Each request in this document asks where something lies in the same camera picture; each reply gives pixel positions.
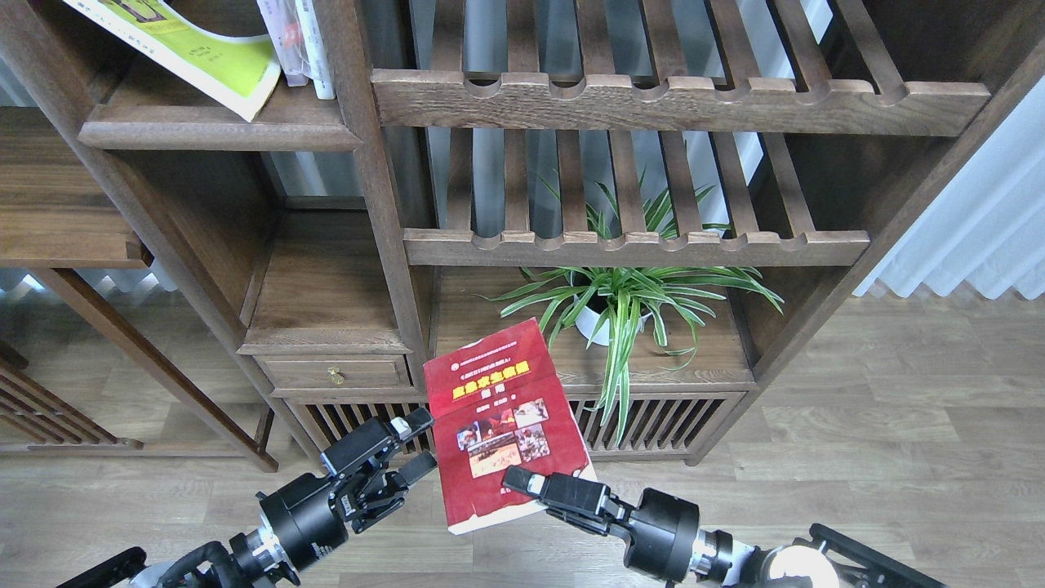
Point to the dark wooden bookshelf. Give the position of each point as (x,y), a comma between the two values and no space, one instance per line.
(469,139)

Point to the white pleated curtain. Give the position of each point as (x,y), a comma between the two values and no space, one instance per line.
(985,230)

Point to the white plant pot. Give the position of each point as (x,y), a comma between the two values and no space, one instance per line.
(602,319)

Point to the upright white book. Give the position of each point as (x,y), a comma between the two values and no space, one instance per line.
(317,67)

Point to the yellow green book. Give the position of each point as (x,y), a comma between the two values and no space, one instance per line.
(239,72)

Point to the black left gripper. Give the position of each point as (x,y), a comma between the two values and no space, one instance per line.
(310,517)

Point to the white lavender book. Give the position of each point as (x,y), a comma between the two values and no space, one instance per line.
(284,29)

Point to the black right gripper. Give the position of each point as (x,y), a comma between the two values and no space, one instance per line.
(658,534)

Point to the green spider plant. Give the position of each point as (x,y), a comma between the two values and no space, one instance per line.
(565,290)

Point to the wooden side furniture left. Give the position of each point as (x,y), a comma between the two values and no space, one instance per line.
(57,222)

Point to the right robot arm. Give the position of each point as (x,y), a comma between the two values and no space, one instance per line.
(826,559)

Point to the brass drawer knob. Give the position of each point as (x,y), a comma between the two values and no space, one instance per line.
(335,376)

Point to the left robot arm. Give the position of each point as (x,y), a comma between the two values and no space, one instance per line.
(213,564)

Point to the red paperback book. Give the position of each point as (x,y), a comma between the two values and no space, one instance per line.
(498,402)

